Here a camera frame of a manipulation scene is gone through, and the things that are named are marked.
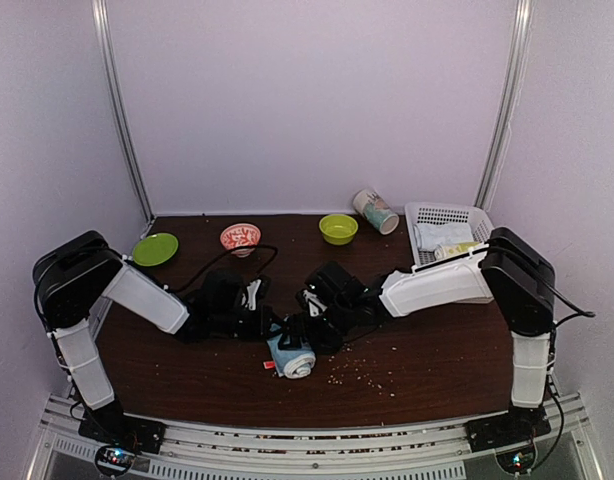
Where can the white perforated plastic basket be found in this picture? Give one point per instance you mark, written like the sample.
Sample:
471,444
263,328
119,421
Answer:
438,214

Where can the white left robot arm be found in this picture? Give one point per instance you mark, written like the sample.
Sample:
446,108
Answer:
86,272

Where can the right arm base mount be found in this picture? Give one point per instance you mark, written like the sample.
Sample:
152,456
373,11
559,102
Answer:
523,421

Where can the green plastic plate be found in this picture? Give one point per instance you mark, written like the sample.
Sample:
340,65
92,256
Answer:
155,249

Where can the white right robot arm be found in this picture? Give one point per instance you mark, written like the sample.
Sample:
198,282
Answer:
503,269

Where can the rolled green yellow towel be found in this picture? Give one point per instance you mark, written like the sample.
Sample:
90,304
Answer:
447,251

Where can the red patterned ceramic bowl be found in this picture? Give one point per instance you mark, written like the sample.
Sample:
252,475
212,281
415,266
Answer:
240,239

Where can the front aluminium rail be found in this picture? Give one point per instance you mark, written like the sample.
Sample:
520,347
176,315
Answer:
430,450

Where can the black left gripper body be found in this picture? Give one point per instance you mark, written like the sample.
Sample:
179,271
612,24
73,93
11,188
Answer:
225,324

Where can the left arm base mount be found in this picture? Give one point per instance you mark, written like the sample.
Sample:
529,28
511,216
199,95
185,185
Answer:
109,424

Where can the left circuit board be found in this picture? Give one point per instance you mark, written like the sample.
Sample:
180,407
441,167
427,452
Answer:
113,461

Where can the tall illustrated ceramic cup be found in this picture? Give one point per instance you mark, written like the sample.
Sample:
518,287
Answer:
372,207

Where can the blue mickey dotted towel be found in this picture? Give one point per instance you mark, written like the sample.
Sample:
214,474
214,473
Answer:
292,364

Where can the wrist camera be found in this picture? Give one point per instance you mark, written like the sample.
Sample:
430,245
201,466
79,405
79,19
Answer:
310,303
254,293

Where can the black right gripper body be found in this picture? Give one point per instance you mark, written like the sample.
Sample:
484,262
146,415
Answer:
325,336

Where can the light blue folded towel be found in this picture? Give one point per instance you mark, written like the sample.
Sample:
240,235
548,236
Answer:
430,236

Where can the green plastic bowl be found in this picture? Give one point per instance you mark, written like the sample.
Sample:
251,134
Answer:
338,229

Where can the aluminium frame post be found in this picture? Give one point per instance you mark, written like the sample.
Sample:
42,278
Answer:
104,38
512,87

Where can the left aluminium frame post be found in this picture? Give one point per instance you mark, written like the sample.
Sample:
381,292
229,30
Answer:
104,38

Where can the right circuit board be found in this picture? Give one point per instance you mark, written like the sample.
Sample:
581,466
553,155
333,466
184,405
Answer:
517,461

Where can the right aluminium frame post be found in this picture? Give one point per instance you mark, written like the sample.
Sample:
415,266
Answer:
512,87

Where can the circuit board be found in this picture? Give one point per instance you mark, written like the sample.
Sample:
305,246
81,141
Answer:
517,461
113,461

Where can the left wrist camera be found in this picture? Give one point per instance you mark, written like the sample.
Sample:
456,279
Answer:
254,293

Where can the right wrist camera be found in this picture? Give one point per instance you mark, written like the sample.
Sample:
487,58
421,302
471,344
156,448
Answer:
310,303

